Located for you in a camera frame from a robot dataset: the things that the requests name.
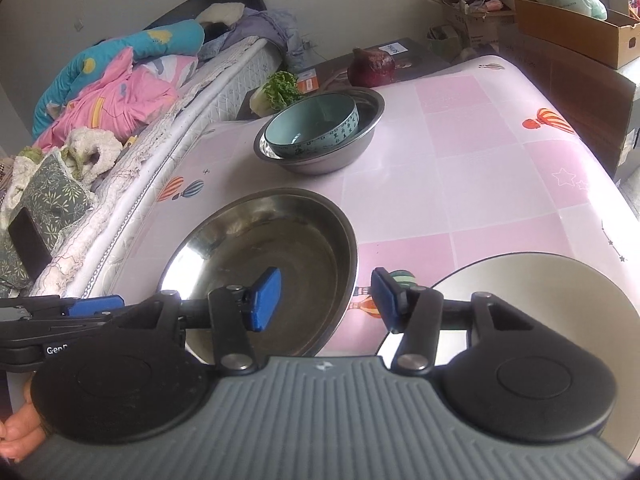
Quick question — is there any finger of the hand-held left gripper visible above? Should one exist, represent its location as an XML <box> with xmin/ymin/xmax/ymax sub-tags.
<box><xmin>0</xmin><ymin>294</ymin><xmax>126</xmax><ymax>343</ymax></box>

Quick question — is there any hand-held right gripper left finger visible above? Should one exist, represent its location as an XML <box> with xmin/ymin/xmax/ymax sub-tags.
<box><xmin>125</xmin><ymin>267</ymin><xmax>282</xmax><ymax>373</ymax></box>

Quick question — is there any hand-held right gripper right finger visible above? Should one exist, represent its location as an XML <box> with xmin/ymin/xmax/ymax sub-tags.
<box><xmin>371</xmin><ymin>267</ymin><xmax>533</xmax><ymax>375</ymax></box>

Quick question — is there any deep stainless steel plate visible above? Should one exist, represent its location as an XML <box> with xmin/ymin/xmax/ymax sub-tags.
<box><xmin>157</xmin><ymin>187</ymin><xmax>359</xmax><ymax>361</ymax></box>

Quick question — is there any stainless steel bowl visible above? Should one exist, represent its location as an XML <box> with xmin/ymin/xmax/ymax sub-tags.
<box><xmin>253</xmin><ymin>86</ymin><xmax>386</xmax><ymax>176</ymax></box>

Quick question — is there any green ceramic bowl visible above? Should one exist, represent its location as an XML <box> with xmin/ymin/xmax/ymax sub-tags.
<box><xmin>264</xmin><ymin>94</ymin><xmax>360</xmax><ymax>158</ymax></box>

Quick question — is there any person's left hand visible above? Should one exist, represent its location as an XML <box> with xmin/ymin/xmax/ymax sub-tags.
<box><xmin>0</xmin><ymin>387</ymin><xmax>50</xmax><ymax>463</ymax></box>

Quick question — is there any black phone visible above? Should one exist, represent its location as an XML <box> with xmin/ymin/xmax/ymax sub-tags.
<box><xmin>7</xmin><ymin>207</ymin><xmax>54</xmax><ymax>282</ymax></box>

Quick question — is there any green floral pillow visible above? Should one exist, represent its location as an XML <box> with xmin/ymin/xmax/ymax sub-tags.
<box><xmin>0</xmin><ymin>152</ymin><xmax>97</xmax><ymax>291</ymax></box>

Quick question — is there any white fleece cloth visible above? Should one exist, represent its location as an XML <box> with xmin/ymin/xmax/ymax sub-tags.
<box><xmin>10</xmin><ymin>127</ymin><xmax>124</xmax><ymax>187</ymax></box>

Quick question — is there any pink blanket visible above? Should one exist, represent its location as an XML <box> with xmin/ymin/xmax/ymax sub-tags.
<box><xmin>32</xmin><ymin>47</ymin><xmax>200</xmax><ymax>153</ymax></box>

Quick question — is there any napa cabbage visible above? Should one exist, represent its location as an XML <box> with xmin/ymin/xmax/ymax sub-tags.
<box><xmin>250</xmin><ymin>71</ymin><xmax>303</xmax><ymax>115</ymax></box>

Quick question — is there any red onion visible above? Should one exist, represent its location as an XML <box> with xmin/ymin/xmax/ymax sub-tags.
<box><xmin>347</xmin><ymin>47</ymin><xmax>397</xmax><ymax>88</ymax></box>

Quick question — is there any grey purple clothing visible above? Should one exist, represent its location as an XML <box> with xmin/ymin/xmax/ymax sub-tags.
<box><xmin>199</xmin><ymin>7</ymin><xmax>307</xmax><ymax>59</ymax></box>

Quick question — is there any blue printed quilt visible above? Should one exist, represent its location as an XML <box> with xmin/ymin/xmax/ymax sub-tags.
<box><xmin>32</xmin><ymin>19</ymin><xmax>206</xmax><ymax>138</ymax></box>

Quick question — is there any cream fleece pillow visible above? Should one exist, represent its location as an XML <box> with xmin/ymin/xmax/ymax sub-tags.
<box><xmin>196</xmin><ymin>2</ymin><xmax>246</xmax><ymax>26</ymax></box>

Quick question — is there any open cardboard box with clutter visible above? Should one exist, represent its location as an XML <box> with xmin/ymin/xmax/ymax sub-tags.
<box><xmin>422</xmin><ymin>0</ymin><xmax>517</xmax><ymax>51</ymax></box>

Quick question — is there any long open cardboard box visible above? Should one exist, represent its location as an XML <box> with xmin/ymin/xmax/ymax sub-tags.
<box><xmin>515</xmin><ymin>0</ymin><xmax>640</xmax><ymax>70</ymax></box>

